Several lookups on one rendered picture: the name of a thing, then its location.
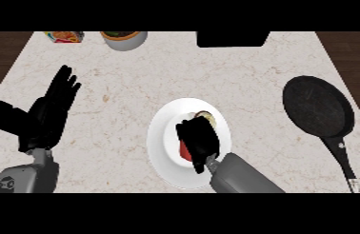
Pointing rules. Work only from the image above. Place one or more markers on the black box appliance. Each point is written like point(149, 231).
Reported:
point(232, 39)

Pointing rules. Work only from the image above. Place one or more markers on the colourful snack packet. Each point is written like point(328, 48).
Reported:
point(65, 36)

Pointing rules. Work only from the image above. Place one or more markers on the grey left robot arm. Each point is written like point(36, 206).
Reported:
point(30, 174)

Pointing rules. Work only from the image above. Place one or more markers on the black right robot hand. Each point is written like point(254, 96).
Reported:
point(200, 136)

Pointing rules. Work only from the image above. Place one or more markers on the red bell pepper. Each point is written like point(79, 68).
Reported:
point(185, 152)

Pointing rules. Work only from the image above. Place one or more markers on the black frying pan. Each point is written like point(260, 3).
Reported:
point(321, 112)

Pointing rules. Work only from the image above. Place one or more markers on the grey pot with orange rim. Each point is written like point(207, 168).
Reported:
point(124, 39)

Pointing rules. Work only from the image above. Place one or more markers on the white round plate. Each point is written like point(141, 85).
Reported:
point(164, 149)

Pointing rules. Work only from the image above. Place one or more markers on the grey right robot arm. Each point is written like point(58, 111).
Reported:
point(241, 176)

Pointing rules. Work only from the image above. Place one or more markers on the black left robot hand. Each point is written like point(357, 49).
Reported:
point(49, 112)

